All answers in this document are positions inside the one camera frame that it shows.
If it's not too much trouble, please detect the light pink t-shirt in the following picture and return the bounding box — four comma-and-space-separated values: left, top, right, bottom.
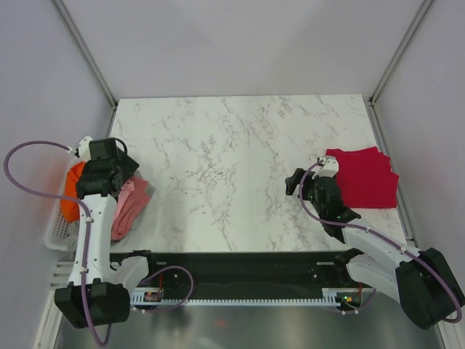
110, 176, 150, 241

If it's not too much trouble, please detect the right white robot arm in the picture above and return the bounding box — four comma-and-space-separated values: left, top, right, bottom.
285, 168, 464, 329

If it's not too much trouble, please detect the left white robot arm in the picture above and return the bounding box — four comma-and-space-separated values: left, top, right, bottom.
54, 137, 160, 329

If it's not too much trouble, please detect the folded red t-shirt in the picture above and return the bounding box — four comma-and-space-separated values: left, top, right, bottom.
325, 147, 399, 209

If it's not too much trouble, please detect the orange t-shirt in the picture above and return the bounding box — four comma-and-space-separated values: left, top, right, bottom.
60, 161, 85, 223

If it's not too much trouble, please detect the white plastic laundry basket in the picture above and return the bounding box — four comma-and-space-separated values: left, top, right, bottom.
44, 159, 81, 252

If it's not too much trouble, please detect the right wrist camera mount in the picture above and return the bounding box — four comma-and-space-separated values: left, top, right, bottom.
313, 155, 339, 178

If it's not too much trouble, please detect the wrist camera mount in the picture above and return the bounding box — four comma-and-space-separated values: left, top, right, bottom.
313, 155, 339, 178
71, 136, 94, 162

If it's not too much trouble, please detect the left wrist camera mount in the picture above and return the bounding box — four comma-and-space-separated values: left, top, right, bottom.
71, 136, 94, 162

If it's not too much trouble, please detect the right aluminium frame post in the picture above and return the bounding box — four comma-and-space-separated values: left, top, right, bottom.
368, 0, 435, 106

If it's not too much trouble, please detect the aluminium frame post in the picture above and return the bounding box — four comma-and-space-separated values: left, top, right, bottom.
50, 0, 118, 110
368, 0, 435, 106

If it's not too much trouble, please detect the white slotted cable duct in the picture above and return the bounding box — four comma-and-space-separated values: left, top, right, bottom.
131, 288, 362, 308

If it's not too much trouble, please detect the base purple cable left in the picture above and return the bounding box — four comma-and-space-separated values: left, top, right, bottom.
132, 265, 195, 314

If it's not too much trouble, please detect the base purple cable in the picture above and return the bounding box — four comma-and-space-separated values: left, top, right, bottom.
333, 281, 379, 316
132, 265, 195, 314

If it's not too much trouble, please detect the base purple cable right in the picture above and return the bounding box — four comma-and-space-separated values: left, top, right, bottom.
333, 281, 379, 316

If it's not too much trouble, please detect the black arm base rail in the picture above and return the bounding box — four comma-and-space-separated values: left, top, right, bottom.
110, 250, 366, 299

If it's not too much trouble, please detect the left aluminium frame post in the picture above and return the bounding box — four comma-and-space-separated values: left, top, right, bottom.
50, 0, 118, 110

